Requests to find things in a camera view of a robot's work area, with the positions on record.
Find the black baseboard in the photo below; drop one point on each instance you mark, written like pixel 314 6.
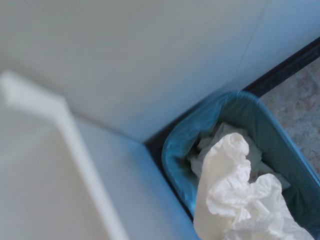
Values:
pixel 282 68

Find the white sink countertop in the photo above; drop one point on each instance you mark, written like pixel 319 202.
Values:
pixel 37 175

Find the white tissue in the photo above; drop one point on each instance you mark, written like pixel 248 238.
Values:
pixel 230 175

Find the grey vanity cabinet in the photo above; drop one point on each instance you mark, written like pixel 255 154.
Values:
pixel 137 187

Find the pile of discarded tissues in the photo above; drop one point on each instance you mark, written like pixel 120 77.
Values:
pixel 200 162

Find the dark green trash bin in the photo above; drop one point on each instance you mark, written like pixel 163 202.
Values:
pixel 303 175

